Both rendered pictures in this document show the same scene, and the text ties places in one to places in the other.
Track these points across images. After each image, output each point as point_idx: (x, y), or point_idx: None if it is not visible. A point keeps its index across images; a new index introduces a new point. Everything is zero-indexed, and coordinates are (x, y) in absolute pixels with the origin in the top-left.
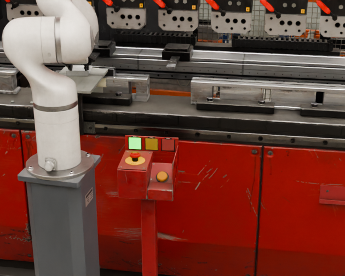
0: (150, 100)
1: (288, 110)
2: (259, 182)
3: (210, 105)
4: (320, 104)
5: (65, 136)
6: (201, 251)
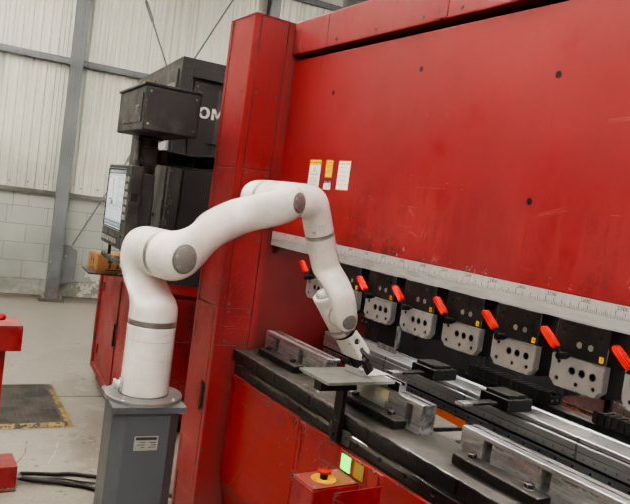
0: (425, 436)
1: None
2: None
3: (465, 462)
4: None
5: (134, 356)
6: None
